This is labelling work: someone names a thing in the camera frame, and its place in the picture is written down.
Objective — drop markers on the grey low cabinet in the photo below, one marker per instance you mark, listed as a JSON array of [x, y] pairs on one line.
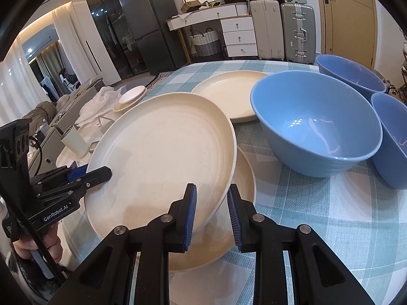
[[47, 147]]

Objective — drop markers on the dark grey refrigerator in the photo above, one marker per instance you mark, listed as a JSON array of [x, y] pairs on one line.
[[149, 28]]

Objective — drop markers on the white sheer curtain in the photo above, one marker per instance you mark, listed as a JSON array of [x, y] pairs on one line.
[[16, 82]]

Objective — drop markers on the scattered pile of shoes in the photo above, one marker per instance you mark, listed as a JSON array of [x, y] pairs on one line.
[[394, 90]]

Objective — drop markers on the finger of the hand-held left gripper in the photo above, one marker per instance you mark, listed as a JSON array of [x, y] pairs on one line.
[[76, 174], [98, 174]]

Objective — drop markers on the person's left hand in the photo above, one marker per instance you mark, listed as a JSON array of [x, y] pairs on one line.
[[25, 247]]

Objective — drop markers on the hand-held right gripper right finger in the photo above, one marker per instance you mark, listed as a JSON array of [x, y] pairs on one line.
[[233, 219]]

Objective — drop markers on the woven laundry basket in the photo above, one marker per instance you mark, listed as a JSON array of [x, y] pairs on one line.
[[206, 44]]

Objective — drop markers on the cream speckled plate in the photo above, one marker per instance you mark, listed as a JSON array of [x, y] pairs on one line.
[[246, 181], [222, 95], [159, 152]]

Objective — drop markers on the white plastic bag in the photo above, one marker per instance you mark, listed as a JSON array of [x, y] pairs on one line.
[[95, 104]]

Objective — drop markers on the green checked tablecloth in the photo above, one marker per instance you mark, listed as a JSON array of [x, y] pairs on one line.
[[318, 213]]

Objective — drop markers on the small cream plate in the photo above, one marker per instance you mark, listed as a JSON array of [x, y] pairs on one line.
[[122, 107]]

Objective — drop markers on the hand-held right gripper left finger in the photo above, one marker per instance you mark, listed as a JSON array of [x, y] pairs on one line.
[[190, 216]]

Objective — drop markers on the beige wooden door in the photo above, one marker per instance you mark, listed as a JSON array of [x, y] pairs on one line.
[[349, 16]]

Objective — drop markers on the person's left forearm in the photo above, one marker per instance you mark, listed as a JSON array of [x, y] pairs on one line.
[[22, 276]]

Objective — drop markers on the small white plate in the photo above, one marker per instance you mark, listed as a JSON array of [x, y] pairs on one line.
[[133, 93]]

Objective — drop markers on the blue ceramic bowl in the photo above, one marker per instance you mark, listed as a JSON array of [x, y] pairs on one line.
[[394, 139], [318, 152], [346, 70]]

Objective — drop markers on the silver suitcase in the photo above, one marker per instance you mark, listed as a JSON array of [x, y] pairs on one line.
[[297, 31]]

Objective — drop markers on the white vanity desk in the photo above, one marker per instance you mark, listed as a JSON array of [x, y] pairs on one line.
[[235, 28]]

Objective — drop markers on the white suitcase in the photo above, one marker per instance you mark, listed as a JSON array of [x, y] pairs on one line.
[[267, 28]]

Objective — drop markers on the white tumbler cup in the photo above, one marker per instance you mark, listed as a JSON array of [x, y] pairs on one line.
[[73, 141]]

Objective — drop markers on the dark glass cabinet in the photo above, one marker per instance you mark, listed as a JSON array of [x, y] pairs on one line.
[[105, 28]]

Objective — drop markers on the grey sofa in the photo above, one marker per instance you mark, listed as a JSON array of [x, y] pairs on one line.
[[63, 108]]

